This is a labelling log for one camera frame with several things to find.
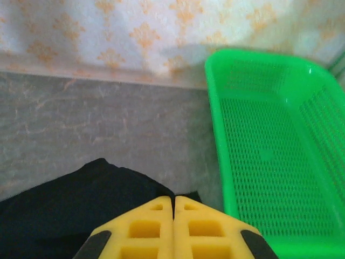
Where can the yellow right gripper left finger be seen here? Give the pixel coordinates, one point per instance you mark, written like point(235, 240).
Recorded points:
point(134, 234)

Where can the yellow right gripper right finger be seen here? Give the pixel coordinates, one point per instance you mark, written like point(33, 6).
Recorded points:
point(213, 234)

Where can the black t-shirt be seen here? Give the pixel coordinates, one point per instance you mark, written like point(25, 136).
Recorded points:
point(67, 205)

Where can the green plastic mesh basket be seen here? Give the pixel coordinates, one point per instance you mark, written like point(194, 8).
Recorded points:
point(269, 167)

